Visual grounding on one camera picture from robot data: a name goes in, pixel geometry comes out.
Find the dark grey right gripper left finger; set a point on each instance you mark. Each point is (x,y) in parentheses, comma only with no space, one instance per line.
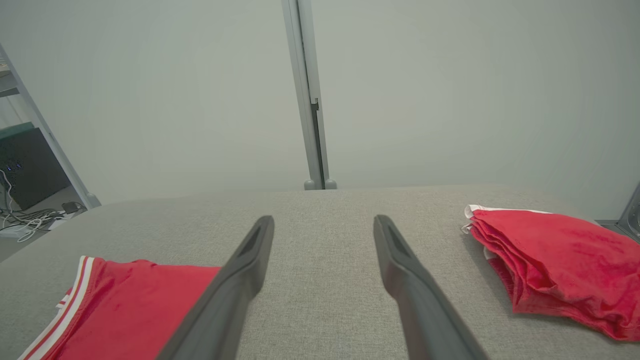
(220,320)

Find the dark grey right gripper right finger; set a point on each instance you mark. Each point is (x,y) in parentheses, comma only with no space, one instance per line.
(425,325)

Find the red white t-shirt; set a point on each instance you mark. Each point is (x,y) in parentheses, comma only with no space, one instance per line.
(130,310)

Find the red shorts white stripe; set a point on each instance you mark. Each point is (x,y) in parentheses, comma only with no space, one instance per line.
(565,265)

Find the black power adapter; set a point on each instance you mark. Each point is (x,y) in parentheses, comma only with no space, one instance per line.
(72,207)

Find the white power strip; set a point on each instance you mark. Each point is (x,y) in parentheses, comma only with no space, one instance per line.
(12,232)

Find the black cabinet box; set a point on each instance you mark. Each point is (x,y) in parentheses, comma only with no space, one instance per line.
(30,170)

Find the grey shelf board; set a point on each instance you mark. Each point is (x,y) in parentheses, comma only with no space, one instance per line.
(6,91)

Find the grey partition end post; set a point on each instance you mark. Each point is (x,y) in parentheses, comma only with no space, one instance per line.
(60,160)

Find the grey partition joint post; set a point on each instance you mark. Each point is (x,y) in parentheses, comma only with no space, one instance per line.
(306,100)

